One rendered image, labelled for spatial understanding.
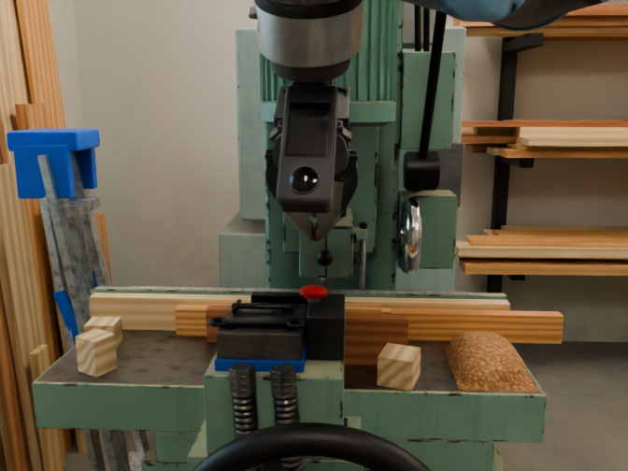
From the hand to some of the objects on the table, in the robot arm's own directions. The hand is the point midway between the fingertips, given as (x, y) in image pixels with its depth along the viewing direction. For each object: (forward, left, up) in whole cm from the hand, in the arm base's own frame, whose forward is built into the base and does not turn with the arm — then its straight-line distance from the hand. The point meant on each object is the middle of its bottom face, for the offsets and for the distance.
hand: (314, 235), depth 66 cm
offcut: (+29, -12, -18) cm, 37 cm away
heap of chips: (-21, -9, -19) cm, 30 cm away
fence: (+4, -21, -19) cm, 29 cm away
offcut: (-10, -4, -18) cm, 21 cm away
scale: (+4, -21, -13) cm, 25 cm away
